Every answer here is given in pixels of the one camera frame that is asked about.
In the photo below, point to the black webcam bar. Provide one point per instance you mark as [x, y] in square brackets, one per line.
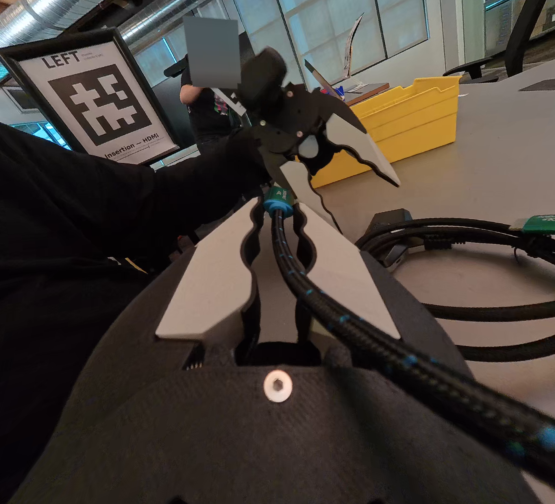
[175, 66]

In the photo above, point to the framed marker sign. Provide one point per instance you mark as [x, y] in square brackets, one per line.
[99, 100]

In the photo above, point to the silver tilted stand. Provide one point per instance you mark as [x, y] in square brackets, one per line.
[321, 77]

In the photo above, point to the person's left hand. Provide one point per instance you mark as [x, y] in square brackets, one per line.
[234, 161]

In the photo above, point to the white curved holder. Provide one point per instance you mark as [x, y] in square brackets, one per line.
[352, 44]

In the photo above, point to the frosted window wall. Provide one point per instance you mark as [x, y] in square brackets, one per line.
[325, 5]

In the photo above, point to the person's black clothing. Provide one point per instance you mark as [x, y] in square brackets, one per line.
[43, 382]

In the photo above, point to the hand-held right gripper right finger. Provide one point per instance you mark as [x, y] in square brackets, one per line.
[347, 269]

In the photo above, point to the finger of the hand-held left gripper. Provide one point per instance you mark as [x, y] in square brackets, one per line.
[368, 152]
[303, 183]

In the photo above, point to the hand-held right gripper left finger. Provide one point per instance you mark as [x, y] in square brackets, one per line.
[203, 291]

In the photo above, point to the yellow plastic bin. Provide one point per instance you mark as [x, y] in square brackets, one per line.
[412, 122]

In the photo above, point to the wooden table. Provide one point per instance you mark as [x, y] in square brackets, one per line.
[368, 90]

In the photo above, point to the person's left forearm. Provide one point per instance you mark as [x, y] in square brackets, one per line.
[108, 191]

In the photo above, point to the black office chair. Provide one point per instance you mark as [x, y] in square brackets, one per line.
[520, 35]

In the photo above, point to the blue plastic bin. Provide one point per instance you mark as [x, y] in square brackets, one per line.
[338, 90]

